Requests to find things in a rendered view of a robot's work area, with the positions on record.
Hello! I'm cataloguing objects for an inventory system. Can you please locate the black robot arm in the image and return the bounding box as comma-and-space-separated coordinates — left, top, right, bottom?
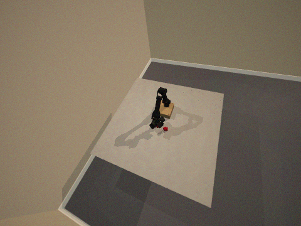
150, 87, 171, 128

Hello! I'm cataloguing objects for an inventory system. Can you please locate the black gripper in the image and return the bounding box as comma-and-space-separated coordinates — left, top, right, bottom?
149, 117, 165, 129

